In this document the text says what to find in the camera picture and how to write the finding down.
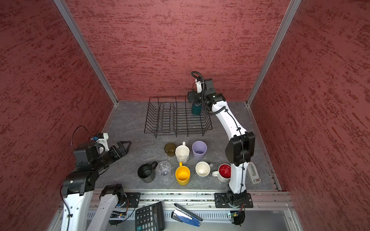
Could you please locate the clear glass cup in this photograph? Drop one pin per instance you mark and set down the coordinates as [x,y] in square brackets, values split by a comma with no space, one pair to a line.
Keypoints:
[164,168]

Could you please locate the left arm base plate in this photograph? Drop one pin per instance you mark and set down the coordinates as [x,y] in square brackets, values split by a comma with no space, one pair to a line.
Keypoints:
[128,200]

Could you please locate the left circuit board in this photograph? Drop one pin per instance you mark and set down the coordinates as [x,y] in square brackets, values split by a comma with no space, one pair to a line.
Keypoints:
[118,215]

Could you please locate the cream white mug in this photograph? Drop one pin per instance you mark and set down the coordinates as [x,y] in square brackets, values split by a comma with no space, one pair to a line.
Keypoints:
[203,169]

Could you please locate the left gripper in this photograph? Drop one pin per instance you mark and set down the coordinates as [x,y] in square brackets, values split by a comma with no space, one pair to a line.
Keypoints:
[124,150]

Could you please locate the right circuit board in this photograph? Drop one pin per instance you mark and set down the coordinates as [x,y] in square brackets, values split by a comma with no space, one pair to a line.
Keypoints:
[237,218]

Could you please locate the white mug red inside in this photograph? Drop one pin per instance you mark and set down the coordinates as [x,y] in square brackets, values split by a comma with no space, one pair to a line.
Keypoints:
[223,174]

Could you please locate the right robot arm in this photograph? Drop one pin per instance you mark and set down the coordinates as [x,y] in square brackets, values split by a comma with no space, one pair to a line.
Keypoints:
[240,147]

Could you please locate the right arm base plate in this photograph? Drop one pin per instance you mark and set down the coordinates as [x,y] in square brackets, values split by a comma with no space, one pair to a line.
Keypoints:
[231,200]

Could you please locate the black mug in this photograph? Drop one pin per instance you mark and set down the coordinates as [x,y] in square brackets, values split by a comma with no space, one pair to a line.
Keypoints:
[147,172]

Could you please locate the olive green glass cup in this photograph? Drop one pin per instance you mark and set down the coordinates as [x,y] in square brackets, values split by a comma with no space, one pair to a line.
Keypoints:
[170,149]

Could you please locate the blue black stapler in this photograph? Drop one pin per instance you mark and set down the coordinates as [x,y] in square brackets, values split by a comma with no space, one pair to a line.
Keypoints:
[185,216]

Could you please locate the yellow mug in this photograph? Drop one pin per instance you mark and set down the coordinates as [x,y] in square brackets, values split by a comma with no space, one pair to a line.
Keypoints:
[182,174]

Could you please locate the white ceramic mug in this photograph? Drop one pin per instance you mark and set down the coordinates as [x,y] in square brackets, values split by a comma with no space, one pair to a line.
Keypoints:
[182,153]

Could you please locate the lilac plastic cup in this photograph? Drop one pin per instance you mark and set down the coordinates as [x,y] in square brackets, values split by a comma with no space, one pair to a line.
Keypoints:
[199,149]

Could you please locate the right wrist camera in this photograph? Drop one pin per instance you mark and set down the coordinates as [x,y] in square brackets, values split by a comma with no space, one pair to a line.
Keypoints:
[198,84]

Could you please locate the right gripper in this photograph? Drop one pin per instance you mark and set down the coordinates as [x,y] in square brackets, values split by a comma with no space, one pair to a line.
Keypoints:
[190,96]

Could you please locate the black wire dish rack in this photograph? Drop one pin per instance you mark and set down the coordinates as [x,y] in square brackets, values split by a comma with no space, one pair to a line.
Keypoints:
[172,115]

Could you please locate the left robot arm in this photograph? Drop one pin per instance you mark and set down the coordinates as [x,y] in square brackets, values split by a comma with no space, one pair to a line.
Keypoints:
[78,187]

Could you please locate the circuit board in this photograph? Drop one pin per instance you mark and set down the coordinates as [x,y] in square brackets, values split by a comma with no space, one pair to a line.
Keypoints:
[118,215]
[237,218]

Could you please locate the dark green ceramic mug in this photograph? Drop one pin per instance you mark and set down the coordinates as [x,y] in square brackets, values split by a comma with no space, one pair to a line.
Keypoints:
[196,108]

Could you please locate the black calculator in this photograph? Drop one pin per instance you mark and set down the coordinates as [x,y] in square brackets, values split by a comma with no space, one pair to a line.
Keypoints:
[150,218]

